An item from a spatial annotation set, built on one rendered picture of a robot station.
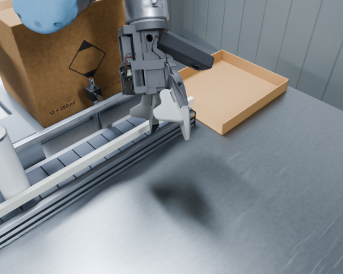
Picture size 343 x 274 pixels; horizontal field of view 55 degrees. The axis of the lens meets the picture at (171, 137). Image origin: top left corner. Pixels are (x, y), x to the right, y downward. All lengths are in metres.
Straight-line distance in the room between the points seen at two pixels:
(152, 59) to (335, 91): 1.77
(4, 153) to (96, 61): 0.39
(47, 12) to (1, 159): 0.26
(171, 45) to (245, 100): 0.46
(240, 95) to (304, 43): 1.33
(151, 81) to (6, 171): 0.29
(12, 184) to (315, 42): 1.92
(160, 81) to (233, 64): 0.61
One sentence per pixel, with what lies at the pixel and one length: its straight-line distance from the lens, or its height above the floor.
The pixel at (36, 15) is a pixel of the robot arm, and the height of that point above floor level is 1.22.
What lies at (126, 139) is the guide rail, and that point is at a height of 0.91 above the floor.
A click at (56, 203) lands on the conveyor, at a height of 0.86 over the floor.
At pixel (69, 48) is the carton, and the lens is 0.84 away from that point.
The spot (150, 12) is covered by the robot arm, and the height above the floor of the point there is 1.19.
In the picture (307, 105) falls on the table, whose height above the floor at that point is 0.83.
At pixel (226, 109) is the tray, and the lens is 0.95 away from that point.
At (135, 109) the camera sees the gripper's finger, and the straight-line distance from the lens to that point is 0.64.
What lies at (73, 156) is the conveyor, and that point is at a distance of 0.76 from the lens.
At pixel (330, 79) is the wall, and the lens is 2.24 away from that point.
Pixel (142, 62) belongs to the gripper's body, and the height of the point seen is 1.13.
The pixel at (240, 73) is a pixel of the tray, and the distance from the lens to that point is 1.12.
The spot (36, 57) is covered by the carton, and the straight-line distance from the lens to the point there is 0.81.
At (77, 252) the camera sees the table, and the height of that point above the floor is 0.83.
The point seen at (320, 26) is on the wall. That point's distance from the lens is 2.21.
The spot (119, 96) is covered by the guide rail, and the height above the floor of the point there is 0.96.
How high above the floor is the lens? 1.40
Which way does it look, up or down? 42 degrees down
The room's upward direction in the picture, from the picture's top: straight up
